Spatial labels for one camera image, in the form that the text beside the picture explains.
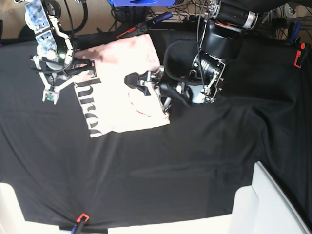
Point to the red black right clamp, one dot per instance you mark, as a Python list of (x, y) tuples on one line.
[(294, 40)]

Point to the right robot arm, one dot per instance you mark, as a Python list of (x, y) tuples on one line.
[(55, 60)]

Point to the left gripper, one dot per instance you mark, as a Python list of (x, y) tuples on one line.
[(165, 87)]

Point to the red black bottom clamp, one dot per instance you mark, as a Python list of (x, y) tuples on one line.
[(80, 222)]

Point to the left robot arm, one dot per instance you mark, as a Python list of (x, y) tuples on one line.
[(221, 28)]

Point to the pink T-shirt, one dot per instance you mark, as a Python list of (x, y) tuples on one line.
[(108, 104)]

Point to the black table cloth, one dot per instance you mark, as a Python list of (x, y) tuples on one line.
[(189, 169)]

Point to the black power strip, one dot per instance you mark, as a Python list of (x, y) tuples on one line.
[(182, 18)]

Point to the red black top clamp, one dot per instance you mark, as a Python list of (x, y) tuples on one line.
[(144, 27)]

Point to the white table frame left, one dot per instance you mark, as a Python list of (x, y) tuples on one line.
[(12, 220)]

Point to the blue box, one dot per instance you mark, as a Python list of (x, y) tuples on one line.
[(124, 3)]

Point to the red black clamp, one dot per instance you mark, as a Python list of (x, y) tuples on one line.
[(294, 40), (80, 222), (144, 27)]

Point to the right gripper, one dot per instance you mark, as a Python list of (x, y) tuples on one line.
[(56, 76)]

